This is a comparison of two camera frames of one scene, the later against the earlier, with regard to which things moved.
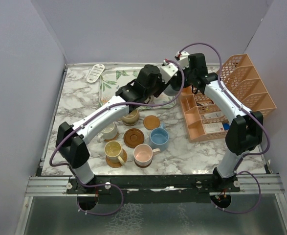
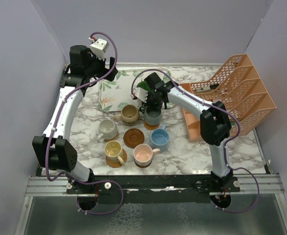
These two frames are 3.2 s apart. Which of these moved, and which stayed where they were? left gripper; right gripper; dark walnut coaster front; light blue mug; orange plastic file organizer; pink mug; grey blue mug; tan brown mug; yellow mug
Moved: left gripper; right gripper; grey blue mug
Stayed: dark walnut coaster front; pink mug; light blue mug; orange plastic file organizer; yellow mug; tan brown mug
